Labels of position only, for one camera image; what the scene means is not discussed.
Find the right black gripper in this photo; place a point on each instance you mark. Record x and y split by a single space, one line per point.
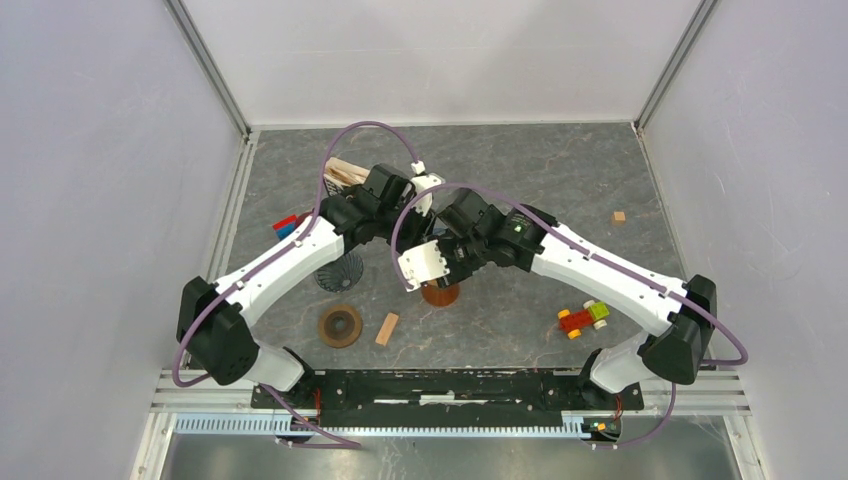
457 274

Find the amber glass carafe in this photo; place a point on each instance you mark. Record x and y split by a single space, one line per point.
438 296

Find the white slotted cable duct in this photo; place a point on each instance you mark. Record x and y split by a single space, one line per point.
284 425

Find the long wooden block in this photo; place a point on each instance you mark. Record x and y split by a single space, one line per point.
387 328

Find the orange coffee filter box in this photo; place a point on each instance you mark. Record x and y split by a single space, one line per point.
339 174

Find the blue red toy block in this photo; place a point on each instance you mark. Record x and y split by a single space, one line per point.
288 225

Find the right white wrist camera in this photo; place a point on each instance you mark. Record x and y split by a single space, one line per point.
422 264

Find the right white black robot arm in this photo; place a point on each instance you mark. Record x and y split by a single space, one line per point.
672 313

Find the dark smoky glass dripper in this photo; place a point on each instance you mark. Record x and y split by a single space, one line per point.
340 275

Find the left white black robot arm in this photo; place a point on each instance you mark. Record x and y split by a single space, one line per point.
216 318

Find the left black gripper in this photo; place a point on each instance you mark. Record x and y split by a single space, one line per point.
421 226

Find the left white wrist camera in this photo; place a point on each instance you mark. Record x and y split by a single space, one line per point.
421 181

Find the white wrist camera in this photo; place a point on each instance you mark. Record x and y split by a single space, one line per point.
421 181
422 264

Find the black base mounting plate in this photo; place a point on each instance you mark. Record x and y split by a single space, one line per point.
437 398

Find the red green toy car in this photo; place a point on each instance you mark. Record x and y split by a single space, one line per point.
593 314

